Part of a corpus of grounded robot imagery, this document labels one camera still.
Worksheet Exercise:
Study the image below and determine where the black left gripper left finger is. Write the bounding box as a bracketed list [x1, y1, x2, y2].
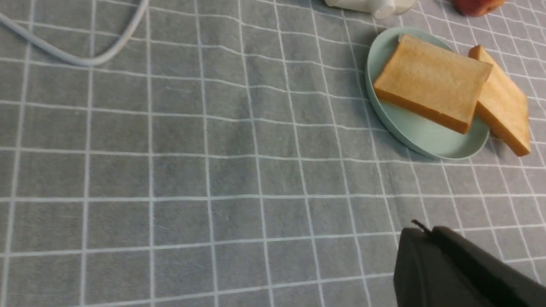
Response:
[394, 220, 499, 307]

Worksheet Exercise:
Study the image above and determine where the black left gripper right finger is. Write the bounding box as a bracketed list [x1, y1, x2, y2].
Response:
[432, 226, 546, 307]

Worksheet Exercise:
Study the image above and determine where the toast slice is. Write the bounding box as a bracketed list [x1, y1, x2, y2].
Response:
[373, 34, 493, 134]
[468, 45, 531, 157]

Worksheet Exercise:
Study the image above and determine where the white two-slot toaster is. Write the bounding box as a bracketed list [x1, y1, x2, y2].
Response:
[325, 0, 418, 19]

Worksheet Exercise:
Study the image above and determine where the light green plate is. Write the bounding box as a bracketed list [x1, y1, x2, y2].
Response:
[363, 26, 490, 160]

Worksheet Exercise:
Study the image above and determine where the grey checked tablecloth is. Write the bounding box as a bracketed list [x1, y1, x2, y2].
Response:
[0, 0, 545, 307]

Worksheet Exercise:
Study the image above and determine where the red apple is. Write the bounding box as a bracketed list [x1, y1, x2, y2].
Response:
[452, 0, 505, 17]

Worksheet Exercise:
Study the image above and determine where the white power cable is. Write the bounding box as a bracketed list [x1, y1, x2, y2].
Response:
[0, 0, 150, 67]

